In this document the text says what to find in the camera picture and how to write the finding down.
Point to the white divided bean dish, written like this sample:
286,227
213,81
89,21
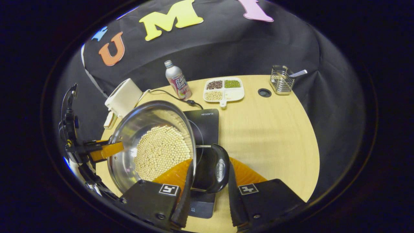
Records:
223,90

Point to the steel pot with soybeans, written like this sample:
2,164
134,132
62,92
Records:
158,152

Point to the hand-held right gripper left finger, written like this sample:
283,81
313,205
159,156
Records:
185,200

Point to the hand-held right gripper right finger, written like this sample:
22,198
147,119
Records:
233,200

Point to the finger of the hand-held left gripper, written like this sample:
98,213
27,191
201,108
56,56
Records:
108,151
95,144

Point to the white toaster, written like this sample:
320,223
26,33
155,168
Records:
124,97

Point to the silver drink bottle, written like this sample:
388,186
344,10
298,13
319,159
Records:
178,81

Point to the bread slice on green plate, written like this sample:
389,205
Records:
110,120

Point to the black induction cooktop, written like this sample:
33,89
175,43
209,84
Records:
205,126

